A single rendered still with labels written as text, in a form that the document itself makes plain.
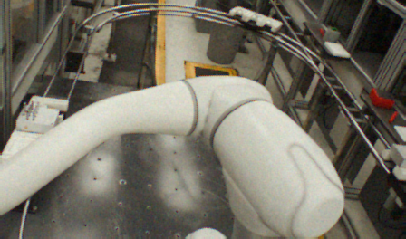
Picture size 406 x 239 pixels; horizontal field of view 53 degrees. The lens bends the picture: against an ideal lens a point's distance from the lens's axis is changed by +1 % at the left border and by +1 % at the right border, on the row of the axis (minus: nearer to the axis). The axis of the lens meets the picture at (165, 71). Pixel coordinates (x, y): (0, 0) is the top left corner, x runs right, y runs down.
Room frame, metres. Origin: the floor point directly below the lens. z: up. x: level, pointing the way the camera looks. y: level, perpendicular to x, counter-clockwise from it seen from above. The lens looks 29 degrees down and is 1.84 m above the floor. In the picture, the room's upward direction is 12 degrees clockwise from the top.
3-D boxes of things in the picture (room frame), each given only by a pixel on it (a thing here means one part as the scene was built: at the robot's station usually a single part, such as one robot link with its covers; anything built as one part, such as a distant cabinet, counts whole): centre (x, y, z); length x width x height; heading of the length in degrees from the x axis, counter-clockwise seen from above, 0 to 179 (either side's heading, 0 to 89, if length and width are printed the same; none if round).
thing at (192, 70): (3.14, -0.48, 0.01); 1.00 x 0.55 x 0.01; 6
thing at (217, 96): (0.63, -0.13, 1.44); 0.18 x 0.14 x 0.13; 120
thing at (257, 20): (2.82, -0.57, 0.84); 0.37 x 0.14 x 0.10; 64
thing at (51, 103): (1.13, 0.41, 0.84); 0.36 x 0.14 x 0.10; 6
